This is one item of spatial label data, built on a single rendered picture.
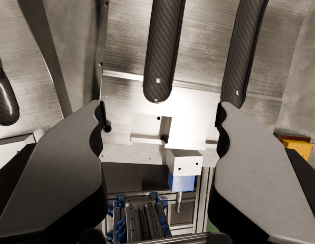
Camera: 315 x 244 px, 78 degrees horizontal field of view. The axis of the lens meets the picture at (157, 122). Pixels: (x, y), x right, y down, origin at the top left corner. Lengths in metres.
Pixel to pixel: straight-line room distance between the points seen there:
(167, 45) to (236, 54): 0.10
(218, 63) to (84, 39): 0.20
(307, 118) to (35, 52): 0.51
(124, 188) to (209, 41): 0.94
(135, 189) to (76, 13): 0.93
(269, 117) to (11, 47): 0.35
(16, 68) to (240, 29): 0.29
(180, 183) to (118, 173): 0.72
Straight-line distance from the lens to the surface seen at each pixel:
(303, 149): 0.49
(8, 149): 0.30
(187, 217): 1.31
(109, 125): 0.24
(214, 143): 0.32
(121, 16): 0.26
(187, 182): 0.37
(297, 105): 0.50
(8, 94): 0.32
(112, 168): 1.05
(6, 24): 0.28
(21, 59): 0.29
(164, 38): 0.26
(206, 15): 0.28
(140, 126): 0.29
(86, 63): 0.34
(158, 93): 0.26
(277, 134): 0.47
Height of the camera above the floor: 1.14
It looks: 71 degrees down
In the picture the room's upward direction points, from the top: 143 degrees clockwise
